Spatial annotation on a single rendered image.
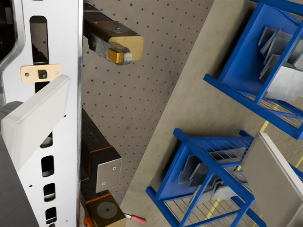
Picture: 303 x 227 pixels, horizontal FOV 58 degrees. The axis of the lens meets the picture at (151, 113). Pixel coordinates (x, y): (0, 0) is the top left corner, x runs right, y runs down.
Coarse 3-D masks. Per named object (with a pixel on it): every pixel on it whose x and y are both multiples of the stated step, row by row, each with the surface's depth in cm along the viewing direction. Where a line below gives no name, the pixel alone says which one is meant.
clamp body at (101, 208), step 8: (88, 184) 107; (80, 192) 104; (88, 192) 103; (104, 192) 104; (80, 200) 106; (88, 200) 100; (96, 200) 100; (104, 200) 101; (112, 200) 101; (88, 208) 97; (96, 208) 97; (104, 208) 98; (112, 208) 98; (96, 216) 94; (104, 216) 95; (112, 216) 95; (120, 216) 96; (96, 224) 92; (104, 224) 92; (112, 224) 93; (120, 224) 96
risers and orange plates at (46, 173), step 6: (0, 0) 64; (6, 0) 65; (0, 6) 65; (6, 6) 61; (0, 12) 67; (6, 12) 60; (6, 18) 61; (30, 18) 64; (36, 18) 64; (42, 18) 65; (48, 156) 85; (42, 162) 83; (48, 162) 83; (42, 168) 81; (48, 168) 81; (42, 174) 80; (48, 174) 81
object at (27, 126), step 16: (64, 80) 17; (32, 96) 14; (48, 96) 14; (64, 96) 17; (16, 112) 12; (32, 112) 13; (48, 112) 15; (64, 112) 18; (16, 128) 11; (32, 128) 13; (48, 128) 16; (16, 144) 12; (32, 144) 14; (16, 160) 12
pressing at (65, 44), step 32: (32, 0) 51; (64, 0) 54; (64, 32) 57; (0, 64) 53; (32, 64) 57; (64, 64) 61; (0, 96) 56; (64, 128) 70; (32, 160) 69; (64, 160) 75; (32, 192) 75; (64, 192) 82; (64, 224) 89
